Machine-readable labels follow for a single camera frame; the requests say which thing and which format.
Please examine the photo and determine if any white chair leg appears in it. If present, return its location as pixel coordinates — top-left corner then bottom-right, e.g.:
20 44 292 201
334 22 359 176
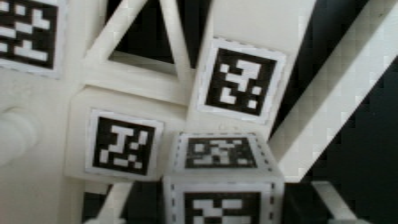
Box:
162 133 285 224

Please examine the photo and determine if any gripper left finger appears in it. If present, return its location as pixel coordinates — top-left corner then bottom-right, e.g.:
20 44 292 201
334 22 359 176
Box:
84 183 134 224

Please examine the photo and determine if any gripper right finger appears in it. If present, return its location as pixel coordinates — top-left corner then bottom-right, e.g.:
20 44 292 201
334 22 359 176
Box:
311 181 372 224

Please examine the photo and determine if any white chair back frame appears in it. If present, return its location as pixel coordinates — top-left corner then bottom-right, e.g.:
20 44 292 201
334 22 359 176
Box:
0 0 317 224

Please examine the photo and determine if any white U-shaped fence frame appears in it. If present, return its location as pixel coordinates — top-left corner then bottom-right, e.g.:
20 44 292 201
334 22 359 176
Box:
269 0 398 182

